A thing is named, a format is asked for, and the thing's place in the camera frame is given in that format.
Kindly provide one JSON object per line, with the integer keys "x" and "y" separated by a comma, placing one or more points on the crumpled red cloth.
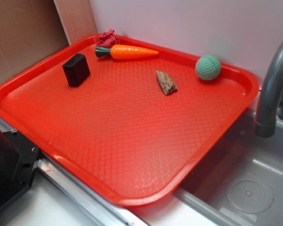
{"x": 107, "y": 39}

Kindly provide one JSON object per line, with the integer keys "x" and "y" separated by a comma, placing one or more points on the green textured ball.
{"x": 208, "y": 68}

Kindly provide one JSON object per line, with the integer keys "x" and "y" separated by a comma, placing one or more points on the red plastic tray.
{"x": 118, "y": 132}

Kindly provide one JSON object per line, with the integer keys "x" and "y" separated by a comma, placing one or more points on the orange toy carrot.
{"x": 123, "y": 52}

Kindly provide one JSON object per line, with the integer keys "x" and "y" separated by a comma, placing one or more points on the brown cardboard panel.
{"x": 32, "y": 30}

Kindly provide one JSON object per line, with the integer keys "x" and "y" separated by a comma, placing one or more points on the metal rail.
{"x": 58, "y": 199}

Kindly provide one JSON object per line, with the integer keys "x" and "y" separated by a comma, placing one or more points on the grey toy sink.
{"x": 240, "y": 180}

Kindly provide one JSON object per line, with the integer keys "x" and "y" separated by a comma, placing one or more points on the black box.
{"x": 76, "y": 70}

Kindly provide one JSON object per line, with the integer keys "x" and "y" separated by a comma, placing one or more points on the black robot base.
{"x": 18, "y": 161}

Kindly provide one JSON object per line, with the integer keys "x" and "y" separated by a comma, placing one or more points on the brown wood piece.
{"x": 167, "y": 84}

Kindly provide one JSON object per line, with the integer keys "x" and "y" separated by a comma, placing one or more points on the grey toy faucet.
{"x": 270, "y": 104}

